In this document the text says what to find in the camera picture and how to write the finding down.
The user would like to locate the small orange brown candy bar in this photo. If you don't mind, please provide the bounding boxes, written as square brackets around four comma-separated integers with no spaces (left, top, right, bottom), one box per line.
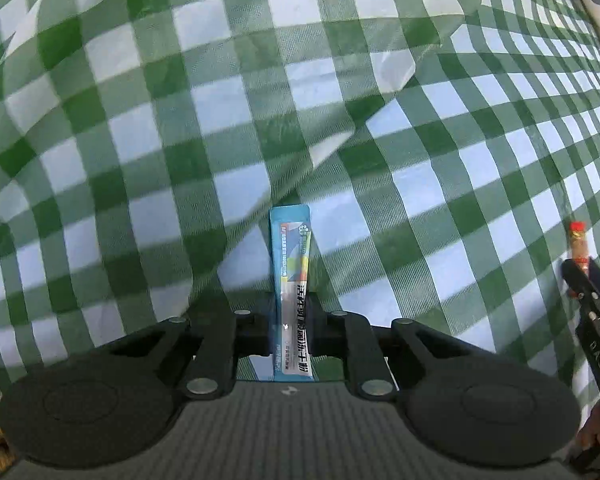
[569,221,590,275]

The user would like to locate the green checkered sofa cover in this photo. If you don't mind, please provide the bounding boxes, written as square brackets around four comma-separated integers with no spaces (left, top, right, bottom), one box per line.
[0,0,600,405]

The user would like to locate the blue stick sachet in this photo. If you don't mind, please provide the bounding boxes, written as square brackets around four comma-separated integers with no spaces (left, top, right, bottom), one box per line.
[270,205,313,382]

